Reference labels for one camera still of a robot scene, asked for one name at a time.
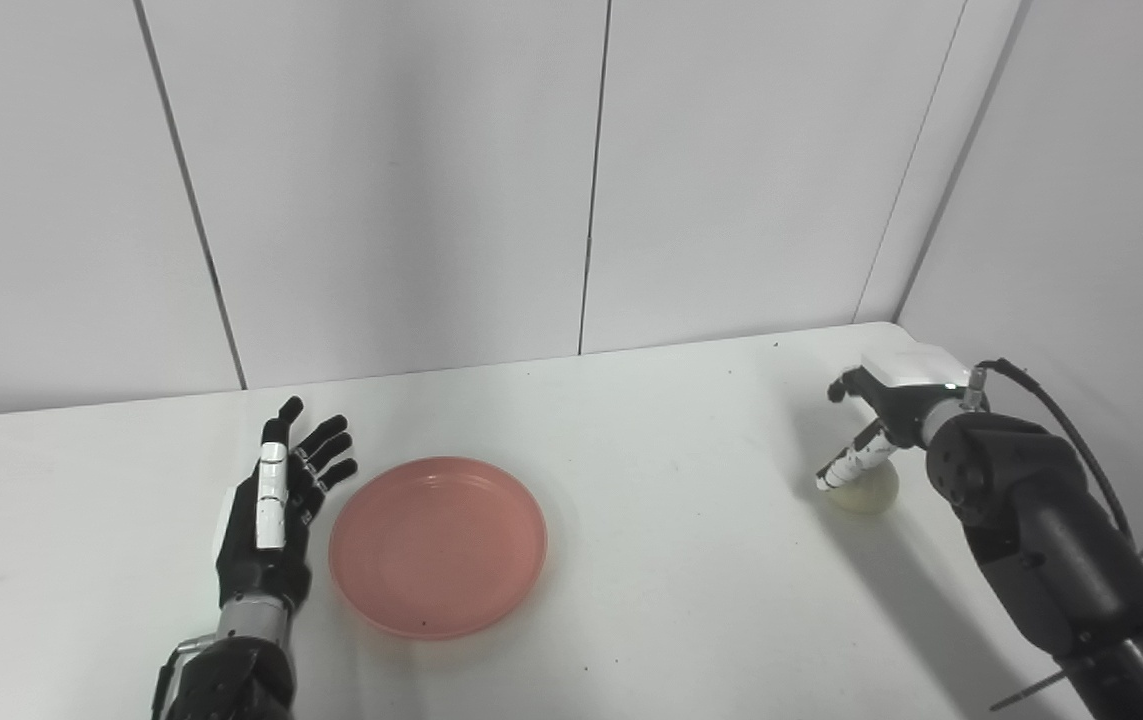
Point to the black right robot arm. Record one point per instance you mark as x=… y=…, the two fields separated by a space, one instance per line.
x=1061 y=540

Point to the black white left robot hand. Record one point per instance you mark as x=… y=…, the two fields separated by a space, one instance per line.
x=246 y=565

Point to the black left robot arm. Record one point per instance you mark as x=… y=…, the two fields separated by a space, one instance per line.
x=231 y=680

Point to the pink round plate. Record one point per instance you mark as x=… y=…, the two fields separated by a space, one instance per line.
x=438 y=548

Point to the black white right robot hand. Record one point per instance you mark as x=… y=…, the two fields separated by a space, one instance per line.
x=911 y=385

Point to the white steamed bun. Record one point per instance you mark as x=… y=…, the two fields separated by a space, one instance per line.
x=871 y=492

